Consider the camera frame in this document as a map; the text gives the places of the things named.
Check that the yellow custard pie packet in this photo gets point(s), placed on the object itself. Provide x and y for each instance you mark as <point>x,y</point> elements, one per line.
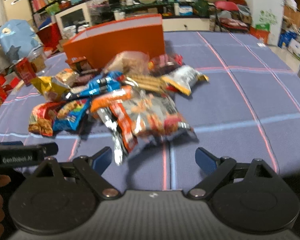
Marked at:
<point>52,88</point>

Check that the red gift box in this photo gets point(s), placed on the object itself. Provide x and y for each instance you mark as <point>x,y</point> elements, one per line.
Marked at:
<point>25,70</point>

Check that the orange snack packet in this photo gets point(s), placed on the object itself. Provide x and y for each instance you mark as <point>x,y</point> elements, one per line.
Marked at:
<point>105,100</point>

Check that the blue cookie snack bag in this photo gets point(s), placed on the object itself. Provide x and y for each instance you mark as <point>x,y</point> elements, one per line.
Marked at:
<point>70,115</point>

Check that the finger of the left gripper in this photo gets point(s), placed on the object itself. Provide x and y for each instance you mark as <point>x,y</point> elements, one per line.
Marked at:
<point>16,154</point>

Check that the red snack bag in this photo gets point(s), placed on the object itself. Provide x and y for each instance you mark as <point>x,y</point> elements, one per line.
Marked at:
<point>42,118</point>

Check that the blue shark plush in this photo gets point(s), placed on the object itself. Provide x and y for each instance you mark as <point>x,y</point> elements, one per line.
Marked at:
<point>18,39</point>

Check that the blue oreo packet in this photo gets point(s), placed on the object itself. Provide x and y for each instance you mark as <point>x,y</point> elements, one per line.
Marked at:
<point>99,85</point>

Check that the clear bread bag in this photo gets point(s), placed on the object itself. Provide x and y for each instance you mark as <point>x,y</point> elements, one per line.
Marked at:
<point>128,62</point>

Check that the red folding chair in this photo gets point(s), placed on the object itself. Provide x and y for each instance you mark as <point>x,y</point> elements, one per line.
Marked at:
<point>228,18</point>

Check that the white tv stand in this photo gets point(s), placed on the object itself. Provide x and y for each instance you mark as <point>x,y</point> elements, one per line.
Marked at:
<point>185,24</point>

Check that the brown chocolate packet upper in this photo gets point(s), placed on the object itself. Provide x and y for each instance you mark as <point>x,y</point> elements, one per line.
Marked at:
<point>79,64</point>

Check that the clear plastic jar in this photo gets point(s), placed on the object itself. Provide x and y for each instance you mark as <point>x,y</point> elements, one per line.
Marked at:
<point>37,59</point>

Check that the orange storage box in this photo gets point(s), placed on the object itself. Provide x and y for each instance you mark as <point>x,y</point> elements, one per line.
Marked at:
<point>100,43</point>

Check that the white air conditioner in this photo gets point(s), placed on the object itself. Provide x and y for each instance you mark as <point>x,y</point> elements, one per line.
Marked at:
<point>18,10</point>

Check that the dark red dates bag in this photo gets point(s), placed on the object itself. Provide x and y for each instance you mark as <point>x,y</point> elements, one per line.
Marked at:
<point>164,64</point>

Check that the silver orange large snack bag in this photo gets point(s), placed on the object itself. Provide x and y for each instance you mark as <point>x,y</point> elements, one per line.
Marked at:
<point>142,121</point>

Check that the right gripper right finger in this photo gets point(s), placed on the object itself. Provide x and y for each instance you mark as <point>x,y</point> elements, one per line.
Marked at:
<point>218,173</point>

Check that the white yellow snack packet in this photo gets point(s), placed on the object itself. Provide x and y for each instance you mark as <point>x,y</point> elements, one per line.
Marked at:
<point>184,78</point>

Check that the white cabinet with glass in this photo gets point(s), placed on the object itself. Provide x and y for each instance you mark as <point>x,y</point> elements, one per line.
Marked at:
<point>73,15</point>

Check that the dark brown snack packet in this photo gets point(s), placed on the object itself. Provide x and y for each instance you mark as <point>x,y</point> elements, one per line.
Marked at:
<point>85,76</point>

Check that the biscuit sticks clear packet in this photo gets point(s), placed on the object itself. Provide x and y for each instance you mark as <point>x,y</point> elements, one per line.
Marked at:
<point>148,83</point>

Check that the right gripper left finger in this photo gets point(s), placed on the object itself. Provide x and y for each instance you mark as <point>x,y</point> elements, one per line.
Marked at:
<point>91,170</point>

